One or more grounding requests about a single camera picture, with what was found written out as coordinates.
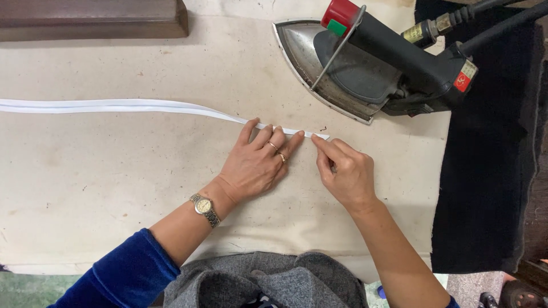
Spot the black steam hose brass fitting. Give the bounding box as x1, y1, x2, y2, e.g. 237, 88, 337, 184
401, 0, 516, 49

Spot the black felt cloth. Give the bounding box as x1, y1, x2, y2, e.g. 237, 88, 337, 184
414, 0, 547, 275

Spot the grey wool garment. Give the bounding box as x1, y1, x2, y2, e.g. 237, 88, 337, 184
163, 251, 370, 308

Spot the person's left hand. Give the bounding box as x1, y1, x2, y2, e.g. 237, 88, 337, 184
213, 117, 306, 205

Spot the beige ironing pad cover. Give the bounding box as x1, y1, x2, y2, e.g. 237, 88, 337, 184
0, 0, 453, 284

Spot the black iron power cable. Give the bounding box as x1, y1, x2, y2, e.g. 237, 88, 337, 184
459, 0, 548, 57

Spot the silver wristwatch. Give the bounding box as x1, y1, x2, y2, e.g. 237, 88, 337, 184
189, 193, 221, 228

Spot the white fabric strip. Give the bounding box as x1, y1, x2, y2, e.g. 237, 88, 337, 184
0, 98, 331, 141

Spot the black wheel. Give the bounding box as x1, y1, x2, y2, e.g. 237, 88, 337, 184
498, 279, 548, 308

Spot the dark wooden block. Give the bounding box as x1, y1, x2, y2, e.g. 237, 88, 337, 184
0, 0, 189, 42

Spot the black steam iron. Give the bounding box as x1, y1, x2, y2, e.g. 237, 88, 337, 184
272, 0, 479, 125

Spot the blue velvet sleeve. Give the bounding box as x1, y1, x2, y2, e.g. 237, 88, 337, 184
46, 228, 182, 308

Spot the person's right hand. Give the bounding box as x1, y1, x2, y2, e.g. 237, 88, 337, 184
310, 133, 380, 212

